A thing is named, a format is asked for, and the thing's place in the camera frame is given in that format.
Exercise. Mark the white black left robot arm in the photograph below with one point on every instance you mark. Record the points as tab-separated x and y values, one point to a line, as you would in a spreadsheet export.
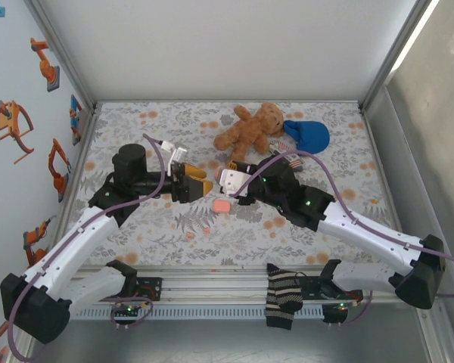
72	246

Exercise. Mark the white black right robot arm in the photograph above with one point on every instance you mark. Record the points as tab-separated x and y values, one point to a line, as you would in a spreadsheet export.
370	234

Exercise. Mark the brown teddy bear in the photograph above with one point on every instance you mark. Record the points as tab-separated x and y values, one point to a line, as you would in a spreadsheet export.
249	126

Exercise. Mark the red white striped sock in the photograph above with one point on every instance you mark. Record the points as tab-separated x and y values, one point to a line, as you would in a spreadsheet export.
282	145

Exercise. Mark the floral patterned table mat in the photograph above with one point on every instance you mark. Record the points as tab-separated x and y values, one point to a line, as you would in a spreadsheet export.
155	121

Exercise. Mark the blue gantry machine sticker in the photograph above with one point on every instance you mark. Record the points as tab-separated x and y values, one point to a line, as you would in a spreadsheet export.
75	113

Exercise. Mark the black beige striped sock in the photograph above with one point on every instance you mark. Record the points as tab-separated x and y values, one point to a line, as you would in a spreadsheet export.
282	298

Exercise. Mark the orange gripper claw sticker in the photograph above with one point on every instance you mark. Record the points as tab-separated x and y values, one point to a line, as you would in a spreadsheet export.
7	121

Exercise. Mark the aluminium frame rail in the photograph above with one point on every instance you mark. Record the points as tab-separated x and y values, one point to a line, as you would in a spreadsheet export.
374	143
75	177
227	101

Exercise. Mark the wide aluminium mounting rail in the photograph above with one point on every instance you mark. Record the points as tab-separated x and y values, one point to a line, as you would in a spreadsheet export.
212	283

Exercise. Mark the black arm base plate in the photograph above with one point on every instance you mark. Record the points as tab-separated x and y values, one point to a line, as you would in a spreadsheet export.
310	291
151	289

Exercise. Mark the aluminium frame post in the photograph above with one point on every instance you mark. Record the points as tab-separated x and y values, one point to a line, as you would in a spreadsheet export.
397	53
60	53

